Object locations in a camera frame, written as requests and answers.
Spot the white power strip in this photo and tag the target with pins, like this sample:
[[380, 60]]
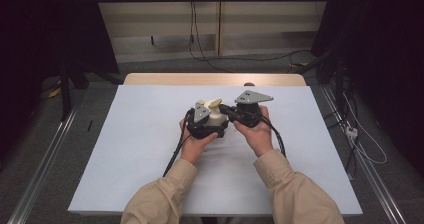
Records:
[[351, 131]]

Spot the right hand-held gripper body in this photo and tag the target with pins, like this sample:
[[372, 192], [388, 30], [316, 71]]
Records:
[[251, 97]]

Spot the clear cup with cream lid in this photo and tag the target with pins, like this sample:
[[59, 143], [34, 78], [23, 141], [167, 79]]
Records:
[[217, 117]]

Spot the person's right hand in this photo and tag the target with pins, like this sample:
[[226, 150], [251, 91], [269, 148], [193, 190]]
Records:
[[258, 139]]

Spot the small black pen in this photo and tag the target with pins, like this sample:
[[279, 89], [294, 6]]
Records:
[[89, 125]]

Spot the aluminium floor rail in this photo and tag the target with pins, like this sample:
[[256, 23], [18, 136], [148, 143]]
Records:
[[370, 170], [41, 170]]

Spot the person's left hand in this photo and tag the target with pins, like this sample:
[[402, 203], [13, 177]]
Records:
[[195, 149]]

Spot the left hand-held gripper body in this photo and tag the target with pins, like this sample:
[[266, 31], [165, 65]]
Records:
[[201, 113]]

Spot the black metal stand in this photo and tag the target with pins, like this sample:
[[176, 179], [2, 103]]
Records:
[[66, 90]]

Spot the black curtain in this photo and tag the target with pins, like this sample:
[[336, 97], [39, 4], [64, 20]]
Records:
[[43, 50], [386, 60]]

